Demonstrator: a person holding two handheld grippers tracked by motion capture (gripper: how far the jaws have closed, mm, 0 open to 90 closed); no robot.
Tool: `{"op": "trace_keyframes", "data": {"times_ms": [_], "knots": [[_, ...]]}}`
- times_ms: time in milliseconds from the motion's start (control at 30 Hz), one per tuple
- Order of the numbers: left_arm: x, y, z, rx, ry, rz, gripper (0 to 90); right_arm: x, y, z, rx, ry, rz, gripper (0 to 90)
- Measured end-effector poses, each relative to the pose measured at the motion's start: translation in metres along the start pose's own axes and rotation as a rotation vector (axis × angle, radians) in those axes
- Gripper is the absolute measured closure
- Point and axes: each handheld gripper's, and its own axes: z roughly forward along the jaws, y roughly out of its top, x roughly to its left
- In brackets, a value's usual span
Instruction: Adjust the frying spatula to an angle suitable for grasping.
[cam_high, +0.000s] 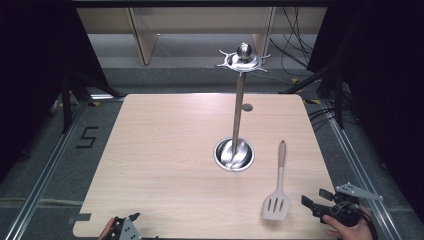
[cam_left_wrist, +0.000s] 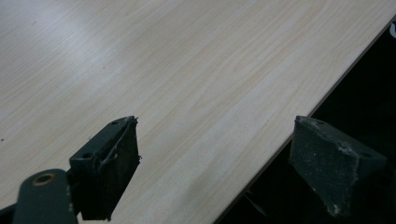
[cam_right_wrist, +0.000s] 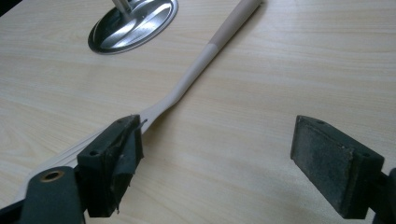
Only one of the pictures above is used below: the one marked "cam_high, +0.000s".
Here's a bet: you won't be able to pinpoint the black metal stand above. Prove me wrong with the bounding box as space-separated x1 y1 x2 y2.
279 65 346 130
59 70 125 135

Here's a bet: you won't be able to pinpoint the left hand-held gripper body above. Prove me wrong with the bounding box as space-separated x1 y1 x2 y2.
101 216 143 240

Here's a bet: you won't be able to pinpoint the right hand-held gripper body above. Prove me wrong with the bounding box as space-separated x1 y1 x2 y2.
319 181 384 228

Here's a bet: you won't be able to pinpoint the grey slotted spatula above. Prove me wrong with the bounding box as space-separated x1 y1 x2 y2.
260 140 292 222

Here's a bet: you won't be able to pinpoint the black curtain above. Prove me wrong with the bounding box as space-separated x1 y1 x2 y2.
306 0 424 214
0 0 111 183

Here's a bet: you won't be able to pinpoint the person's right hand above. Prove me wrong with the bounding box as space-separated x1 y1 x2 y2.
322 206 375 240

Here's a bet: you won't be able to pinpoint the black floor cables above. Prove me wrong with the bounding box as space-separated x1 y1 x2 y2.
307 105 338 132

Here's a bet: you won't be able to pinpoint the black hanging cable bundle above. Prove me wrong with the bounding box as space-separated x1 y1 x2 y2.
269 6 318 78

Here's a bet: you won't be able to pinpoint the light wooden desk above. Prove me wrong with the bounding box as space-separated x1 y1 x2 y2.
76 6 328 66

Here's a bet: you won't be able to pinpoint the stainless steel utensil rack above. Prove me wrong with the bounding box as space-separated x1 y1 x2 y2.
213 42 272 173

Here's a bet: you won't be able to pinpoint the person's left hand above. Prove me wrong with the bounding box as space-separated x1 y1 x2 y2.
97 217 116 240

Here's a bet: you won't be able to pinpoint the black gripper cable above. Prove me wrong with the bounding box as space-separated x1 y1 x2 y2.
358 203 380 240

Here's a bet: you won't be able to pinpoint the aluminium floor rail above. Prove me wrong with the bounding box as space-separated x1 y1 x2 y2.
2 98 89 240
319 98 402 240

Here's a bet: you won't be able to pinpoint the black tape floor mark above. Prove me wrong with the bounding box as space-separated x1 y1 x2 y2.
75 126 100 150

